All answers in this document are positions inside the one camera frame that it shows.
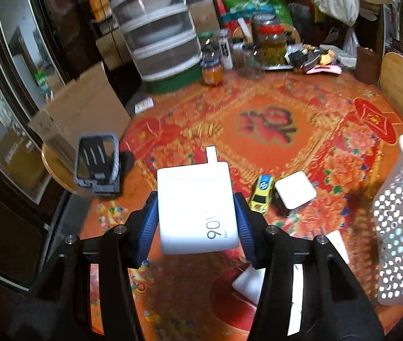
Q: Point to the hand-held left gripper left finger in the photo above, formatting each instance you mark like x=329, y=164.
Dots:
x=148, y=222

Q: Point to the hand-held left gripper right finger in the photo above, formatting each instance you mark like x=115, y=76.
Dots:
x=244, y=227

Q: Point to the yellow toy car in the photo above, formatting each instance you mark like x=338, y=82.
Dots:
x=260, y=195

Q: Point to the large white power adapter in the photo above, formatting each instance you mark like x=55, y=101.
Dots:
x=194, y=202

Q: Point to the white cube charger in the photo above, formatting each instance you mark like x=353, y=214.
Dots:
x=295, y=190

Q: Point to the round wooden stool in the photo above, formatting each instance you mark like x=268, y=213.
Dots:
x=57, y=174

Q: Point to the small white card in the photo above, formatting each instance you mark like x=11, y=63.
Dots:
x=144, y=106

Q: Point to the large cardboard box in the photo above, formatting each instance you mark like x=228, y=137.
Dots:
x=84, y=113

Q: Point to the orange jar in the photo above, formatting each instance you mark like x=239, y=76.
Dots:
x=211, y=71

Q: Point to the empty glass jar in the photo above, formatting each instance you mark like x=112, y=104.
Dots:
x=247, y=64

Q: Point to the metal tray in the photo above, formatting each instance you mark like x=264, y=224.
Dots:
x=276, y=66

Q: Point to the red paper decoration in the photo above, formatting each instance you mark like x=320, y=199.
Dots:
x=377, y=120

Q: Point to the brown cardboard box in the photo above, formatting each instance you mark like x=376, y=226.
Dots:
x=112, y=49

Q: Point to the white bottle with black label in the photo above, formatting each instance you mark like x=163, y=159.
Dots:
x=226, y=49

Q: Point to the pile of snack packets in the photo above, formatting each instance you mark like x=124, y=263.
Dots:
x=311, y=58

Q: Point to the red-lidded pickle jar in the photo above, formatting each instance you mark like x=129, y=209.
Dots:
x=272, y=46

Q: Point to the white plastic drawer tower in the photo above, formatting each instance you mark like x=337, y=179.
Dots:
x=158, y=35

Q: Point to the dark glass-door cabinet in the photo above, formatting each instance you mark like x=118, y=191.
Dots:
x=6, y=96

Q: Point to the clear plastic bag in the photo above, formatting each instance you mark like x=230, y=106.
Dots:
x=350, y=44

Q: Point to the orange packet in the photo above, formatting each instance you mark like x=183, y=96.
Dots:
x=99, y=5

